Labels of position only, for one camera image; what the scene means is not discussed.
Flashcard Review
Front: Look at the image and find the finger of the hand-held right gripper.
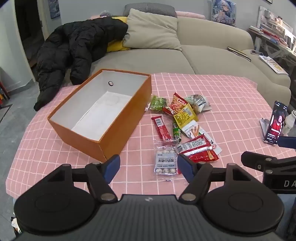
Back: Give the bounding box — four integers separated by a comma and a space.
241, 151, 278, 173
277, 136, 296, 149

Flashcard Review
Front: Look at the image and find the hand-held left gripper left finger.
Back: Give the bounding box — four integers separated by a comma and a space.
44, 154, 121, 203

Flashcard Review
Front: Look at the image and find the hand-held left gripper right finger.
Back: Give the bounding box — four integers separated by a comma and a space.
177, 154, 252, 202

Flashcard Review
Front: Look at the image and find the clear packet of white balls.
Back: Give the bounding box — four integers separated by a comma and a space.
154, 141, 181, 175

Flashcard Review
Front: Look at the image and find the large red snack packet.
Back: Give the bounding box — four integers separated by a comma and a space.
177, 134, 219, 164

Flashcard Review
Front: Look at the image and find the small green stick packet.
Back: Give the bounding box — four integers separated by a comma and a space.
173, 120, 182, 142

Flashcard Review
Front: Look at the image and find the white snack packet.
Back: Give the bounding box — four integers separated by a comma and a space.
199, 128, 223, 155

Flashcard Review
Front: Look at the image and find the red stick snack packet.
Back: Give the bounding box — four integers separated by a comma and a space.
151, 116, 173, 141

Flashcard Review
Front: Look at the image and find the yellow snack packet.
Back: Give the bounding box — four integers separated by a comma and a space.
173, 105, 199, 127

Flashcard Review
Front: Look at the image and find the orange cardboard box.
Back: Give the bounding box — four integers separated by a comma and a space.
47, 69, 152, 163

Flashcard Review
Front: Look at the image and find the red orange chips packet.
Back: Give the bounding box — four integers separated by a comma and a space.
163, 92, 193, 115

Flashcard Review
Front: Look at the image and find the silver bun packet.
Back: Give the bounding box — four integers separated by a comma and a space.
185, 94, 212, 114

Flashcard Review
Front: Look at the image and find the green snack packet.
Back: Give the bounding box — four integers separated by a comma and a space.
149, 95, 168, 112

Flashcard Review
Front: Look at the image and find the person's right forearm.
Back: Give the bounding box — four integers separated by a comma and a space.
277, 193, 296, 232

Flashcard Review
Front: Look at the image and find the white drink bottle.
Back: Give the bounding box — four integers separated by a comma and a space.
282, 110, 296, 136

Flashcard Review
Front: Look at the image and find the black smartphone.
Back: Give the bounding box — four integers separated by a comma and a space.
264, 100, 288, 145

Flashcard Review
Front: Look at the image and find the grey phone stand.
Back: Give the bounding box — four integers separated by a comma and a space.
259, 118, 278, 146

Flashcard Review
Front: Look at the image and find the pink checked tablecloth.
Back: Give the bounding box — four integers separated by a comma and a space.
6, 73, 296, 209

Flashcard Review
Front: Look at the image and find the white yellow magazine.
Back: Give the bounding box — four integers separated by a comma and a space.
259, 55, 289, 75

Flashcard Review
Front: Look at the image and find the white desk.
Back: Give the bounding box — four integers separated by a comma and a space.
248, 25, 296, 70

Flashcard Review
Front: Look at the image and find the black notebook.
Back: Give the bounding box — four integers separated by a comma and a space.
228, 46, 251, 61

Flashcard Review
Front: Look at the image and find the stack of books and papers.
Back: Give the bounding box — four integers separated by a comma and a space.
248, 25, 287, 44

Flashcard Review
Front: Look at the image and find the beige sofa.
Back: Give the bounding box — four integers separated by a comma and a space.
58, 16, 291, 114

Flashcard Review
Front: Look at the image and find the yellow pillow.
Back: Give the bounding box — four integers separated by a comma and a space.
106, 16, 131, 52

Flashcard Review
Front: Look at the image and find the clear desk organizer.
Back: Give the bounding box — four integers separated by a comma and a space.
258, 6, 294, 35

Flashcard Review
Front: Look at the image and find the black puffer jacket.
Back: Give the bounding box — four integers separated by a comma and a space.
33, 17, 129, 112

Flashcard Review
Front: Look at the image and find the beige pillow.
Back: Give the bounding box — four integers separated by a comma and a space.
122, 8, 183, 51

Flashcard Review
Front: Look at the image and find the pink blanket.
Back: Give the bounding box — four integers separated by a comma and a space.
176, 10, 205, 19

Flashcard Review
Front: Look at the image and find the grey cushion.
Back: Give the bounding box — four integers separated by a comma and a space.
122, 3, 177, 18

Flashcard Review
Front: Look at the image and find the blue figure wall poster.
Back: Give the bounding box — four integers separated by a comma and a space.
211, 0, 237, 27

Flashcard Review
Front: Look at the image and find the narrow blue wall poster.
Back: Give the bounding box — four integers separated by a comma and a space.
48, 0, 61, 19

